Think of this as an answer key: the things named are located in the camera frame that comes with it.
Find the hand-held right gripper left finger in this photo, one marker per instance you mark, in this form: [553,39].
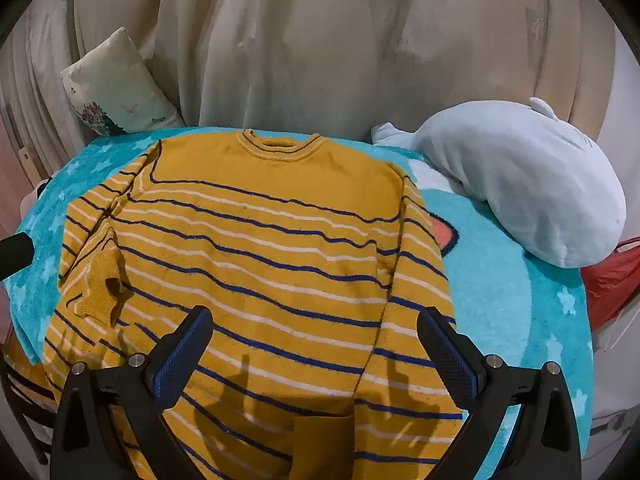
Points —
[182,355]

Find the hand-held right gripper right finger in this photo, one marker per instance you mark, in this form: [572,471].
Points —
[446,355]

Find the yellow striped sweater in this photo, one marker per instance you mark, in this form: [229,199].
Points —
[280,260]

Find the teal star printed blanket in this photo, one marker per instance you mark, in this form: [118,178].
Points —
[505,275]

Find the pale curtain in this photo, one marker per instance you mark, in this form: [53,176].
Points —
[30,105]

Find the red plastic bag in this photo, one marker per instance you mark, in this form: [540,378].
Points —
[612,280]

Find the white plush toy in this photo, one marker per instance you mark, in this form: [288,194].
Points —
[530,185]

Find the floral printed pillow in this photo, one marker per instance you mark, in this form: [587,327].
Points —
[117,85]

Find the beige sheet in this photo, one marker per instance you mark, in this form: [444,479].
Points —
[350,40]

